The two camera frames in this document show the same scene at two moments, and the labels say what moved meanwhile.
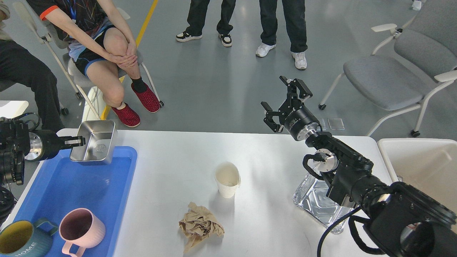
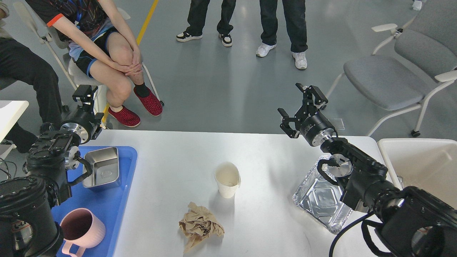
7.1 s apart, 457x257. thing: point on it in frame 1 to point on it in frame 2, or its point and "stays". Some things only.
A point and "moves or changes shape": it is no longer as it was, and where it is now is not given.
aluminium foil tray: [310, 195] stays
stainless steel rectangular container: [100, 137] moves or changes shape
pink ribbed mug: [80, 226] stays
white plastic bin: [430, 164] stays
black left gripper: [44, 144] to [84, 121]
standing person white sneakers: [294, 11] stays
